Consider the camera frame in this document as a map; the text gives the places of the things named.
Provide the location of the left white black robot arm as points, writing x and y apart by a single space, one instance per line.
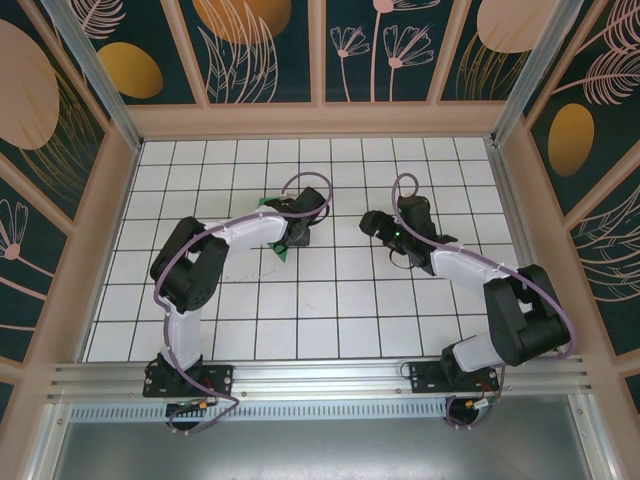
190 280

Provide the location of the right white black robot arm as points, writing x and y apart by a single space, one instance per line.
525 325

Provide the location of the grey metal sheet panel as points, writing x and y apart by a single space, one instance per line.
320 450

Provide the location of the small black controller board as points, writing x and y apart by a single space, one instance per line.
185 406
480 404

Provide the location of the aluminium side rail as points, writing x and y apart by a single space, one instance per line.
511 190

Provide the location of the long aluminium mounting rail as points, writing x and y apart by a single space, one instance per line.
320 372

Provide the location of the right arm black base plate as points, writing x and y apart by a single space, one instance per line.
425 377

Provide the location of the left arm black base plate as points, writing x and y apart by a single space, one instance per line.
220 380

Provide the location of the aluminium frame post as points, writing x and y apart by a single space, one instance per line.
532 75
97 75

